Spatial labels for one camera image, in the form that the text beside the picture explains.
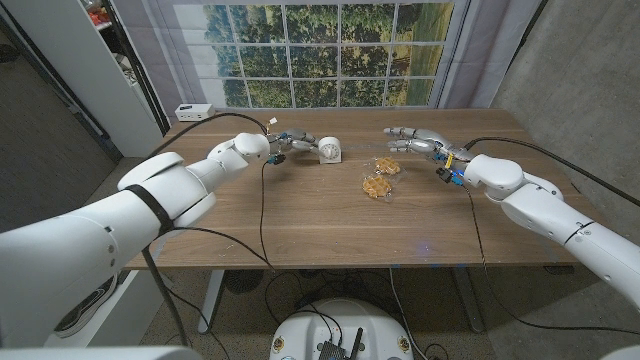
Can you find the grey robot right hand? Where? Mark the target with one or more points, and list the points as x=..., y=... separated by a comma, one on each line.
x=425, y=140

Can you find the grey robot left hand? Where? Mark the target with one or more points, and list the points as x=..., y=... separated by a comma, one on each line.
x=295, y=140

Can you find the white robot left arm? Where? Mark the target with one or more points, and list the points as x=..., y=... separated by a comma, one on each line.
x=100, y=230

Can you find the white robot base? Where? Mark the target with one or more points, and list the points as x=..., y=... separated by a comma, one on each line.
x=345, y=325

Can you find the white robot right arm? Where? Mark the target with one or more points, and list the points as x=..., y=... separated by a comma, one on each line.
x=550, y=210

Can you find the small wrapped waffle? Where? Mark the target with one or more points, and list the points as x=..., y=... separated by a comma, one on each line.
x=387, y=165

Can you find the large wrapped waffle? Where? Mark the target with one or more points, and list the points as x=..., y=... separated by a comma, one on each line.
x=377, y=186

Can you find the printed window backdrop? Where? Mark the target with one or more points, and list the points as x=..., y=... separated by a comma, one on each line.
x=315, y=55

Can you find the white power strip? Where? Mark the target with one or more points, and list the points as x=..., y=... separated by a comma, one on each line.
x=195, y=112

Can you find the black round floor disc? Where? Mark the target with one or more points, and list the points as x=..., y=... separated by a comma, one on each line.
x=243, y=281

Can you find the grey table leg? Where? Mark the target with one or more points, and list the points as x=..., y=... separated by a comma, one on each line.
x=467, y=300

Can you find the white table leg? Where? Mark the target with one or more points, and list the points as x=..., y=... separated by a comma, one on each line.
x=212, y=300

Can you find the white cabinet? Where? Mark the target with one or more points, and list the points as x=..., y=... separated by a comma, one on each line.
x=100, y=80

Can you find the black antenna module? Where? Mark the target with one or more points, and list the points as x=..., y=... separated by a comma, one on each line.
x=332, y=350

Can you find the orange packet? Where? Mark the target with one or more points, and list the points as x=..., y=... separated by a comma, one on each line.
x=100, y=15

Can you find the black sneaker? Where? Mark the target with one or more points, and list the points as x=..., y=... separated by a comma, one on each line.
x=85, y=310

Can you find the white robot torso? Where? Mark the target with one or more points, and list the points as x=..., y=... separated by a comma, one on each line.
x=100, y=354

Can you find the black metal frame post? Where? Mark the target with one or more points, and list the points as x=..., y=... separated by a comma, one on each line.
x=532, y=25
x=138, y=70

